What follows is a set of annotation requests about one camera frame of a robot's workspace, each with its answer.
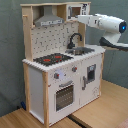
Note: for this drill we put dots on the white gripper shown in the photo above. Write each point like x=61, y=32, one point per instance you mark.
x=89, y=20

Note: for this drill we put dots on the white toy microwave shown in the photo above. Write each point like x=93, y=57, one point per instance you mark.
x=74, y=10

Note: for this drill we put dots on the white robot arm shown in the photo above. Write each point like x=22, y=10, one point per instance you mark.
x=112, y=26

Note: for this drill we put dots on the wooden toy kitchen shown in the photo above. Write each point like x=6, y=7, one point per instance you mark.
x=40, y=84

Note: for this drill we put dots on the grey toy sink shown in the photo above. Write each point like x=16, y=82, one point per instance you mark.
x=79, y=51

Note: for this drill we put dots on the grey range hood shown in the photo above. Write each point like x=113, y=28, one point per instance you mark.
x=48, y=18

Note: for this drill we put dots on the white cabinet door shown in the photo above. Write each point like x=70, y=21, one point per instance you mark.
x=90, y=79

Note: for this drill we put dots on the black toy stovetop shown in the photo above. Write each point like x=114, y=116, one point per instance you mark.
x=52, y=59

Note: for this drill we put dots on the left red stove knob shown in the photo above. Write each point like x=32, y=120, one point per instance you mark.
x=56, y=75

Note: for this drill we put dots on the toy oven door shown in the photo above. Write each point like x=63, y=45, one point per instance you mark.
x=64, y=96

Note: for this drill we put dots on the grey backdrop curtain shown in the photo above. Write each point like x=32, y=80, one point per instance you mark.
x=12, y=48

